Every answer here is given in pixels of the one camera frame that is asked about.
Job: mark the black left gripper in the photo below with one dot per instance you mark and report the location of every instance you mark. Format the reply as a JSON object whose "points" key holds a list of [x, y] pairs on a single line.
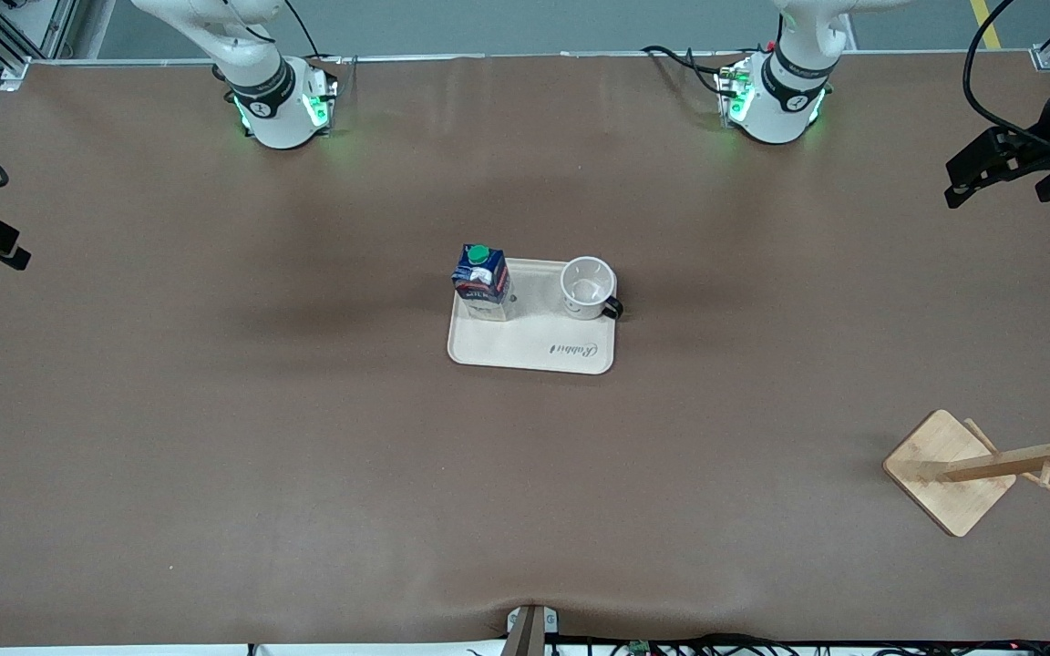
{"points": [[1046, 135]]}

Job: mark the blue milk carton green cap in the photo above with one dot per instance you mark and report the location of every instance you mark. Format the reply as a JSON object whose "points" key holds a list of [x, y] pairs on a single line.
{"points": [[481, 282]]}

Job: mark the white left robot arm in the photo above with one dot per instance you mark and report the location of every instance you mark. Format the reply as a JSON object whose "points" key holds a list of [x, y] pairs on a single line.
{"points": [[776, 114]]}

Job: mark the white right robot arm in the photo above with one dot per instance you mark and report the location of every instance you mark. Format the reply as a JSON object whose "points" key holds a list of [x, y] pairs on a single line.
{"points": [[277, 123]]}

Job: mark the cream rabbit print tray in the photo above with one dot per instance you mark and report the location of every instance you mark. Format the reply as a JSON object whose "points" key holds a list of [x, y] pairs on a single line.
{"points": [[534, 342]]}

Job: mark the wooden mug tree stand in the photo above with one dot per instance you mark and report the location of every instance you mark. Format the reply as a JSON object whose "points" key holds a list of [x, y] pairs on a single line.
{"points": [[949, 474]]}

